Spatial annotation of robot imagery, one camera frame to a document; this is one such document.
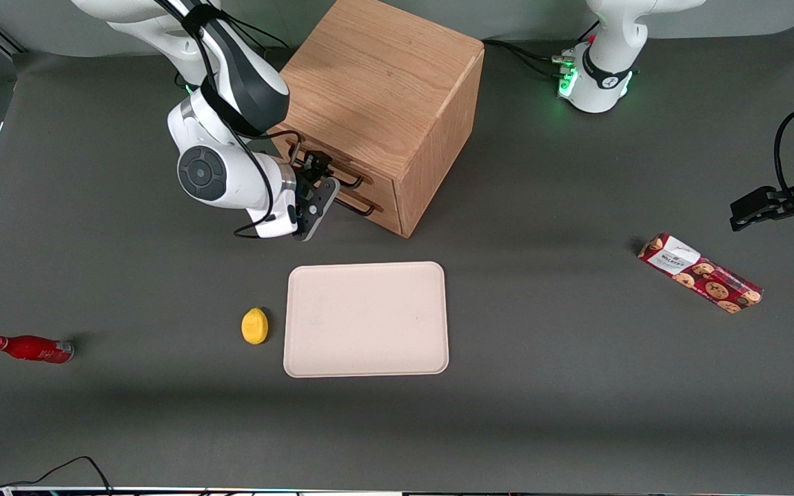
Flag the yellow lemon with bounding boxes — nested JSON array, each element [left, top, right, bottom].
[[241, 307, 269, 345]]

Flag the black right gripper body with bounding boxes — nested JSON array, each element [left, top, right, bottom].
[[291, 162, 320, 223]]

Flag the black cables at arm base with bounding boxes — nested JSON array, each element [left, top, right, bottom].
[[483, 21, 601, 82]]

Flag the black drawer handle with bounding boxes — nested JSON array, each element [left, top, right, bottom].
[[287, 140, 365, 189], [334, 191, 376, 217]]

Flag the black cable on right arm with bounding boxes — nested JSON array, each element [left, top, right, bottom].
[[156, 0, 303, 239]]

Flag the red soda bottle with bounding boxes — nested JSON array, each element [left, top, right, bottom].
[[0, 335, 75, 364]]

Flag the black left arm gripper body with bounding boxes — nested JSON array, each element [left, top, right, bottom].
[[759, 185, 794, 229]]

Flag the black cable at table edge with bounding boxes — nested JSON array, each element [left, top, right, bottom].
[[0, 455, 115, 496]]

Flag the red cookie box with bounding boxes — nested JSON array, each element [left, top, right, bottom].
[[637, 233, 764, 315]]

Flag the wooden drawer cabinet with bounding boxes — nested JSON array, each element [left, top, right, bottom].
[[269, 0, 485, 238]]

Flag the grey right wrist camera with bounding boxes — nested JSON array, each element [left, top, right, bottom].
[[295, 176, 340, 242]]

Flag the beige rectangular tray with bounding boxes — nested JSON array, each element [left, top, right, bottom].
[[283, 261, 450, 378]]

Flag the wooden drawer front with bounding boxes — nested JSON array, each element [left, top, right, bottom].
[[332, 186, 405, 236], [276, 132, 403, 209]]

